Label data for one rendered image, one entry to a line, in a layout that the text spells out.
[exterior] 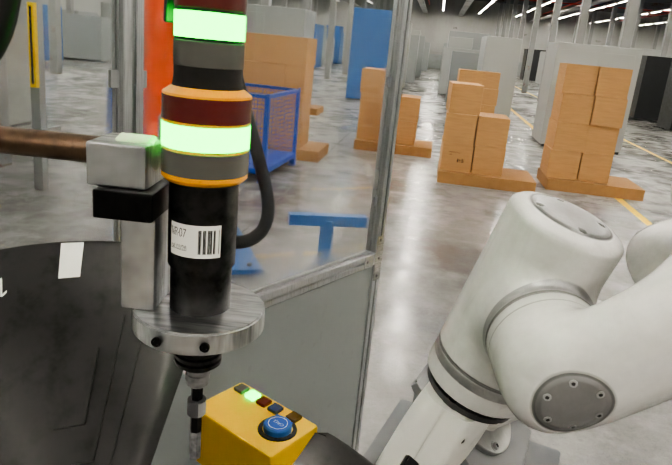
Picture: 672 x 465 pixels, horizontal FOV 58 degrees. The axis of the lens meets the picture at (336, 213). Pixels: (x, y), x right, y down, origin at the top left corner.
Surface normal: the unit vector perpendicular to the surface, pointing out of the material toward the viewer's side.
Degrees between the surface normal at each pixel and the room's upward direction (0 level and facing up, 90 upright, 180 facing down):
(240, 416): 0
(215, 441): 90
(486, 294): 76
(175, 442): 90
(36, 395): 44
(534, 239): 88
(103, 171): 90
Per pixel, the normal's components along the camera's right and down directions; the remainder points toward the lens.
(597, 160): -0.17, 0.25
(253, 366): 0.78, 0.24
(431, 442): -0.47, 0.10
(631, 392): 0.00, 0.47
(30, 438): -0.04, -0.49
